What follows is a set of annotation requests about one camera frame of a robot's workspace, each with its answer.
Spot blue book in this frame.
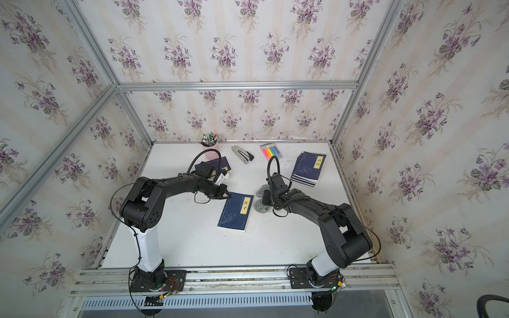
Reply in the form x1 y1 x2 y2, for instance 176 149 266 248
290 152 327 188
217 192 254 232
207 156 231 176

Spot grey patterned cloth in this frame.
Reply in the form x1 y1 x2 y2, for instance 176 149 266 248
254 184 270 213

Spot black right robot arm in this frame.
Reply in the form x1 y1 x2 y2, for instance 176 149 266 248
262 173 373 281

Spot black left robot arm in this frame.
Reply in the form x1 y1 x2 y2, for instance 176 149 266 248
119 162 231 274

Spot pink pen cup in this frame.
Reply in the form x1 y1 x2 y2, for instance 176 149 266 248
204 148 221 160

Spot pens in cup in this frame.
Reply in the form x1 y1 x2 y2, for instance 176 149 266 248
200 134 218 147

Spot grey black stapler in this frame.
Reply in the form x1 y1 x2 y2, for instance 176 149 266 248
231 146 254 164

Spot colourful highlighter pack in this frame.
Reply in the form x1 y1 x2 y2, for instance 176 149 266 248
260 143 283 160

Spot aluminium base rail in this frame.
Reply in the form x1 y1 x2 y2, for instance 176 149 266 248
69 264 402 311

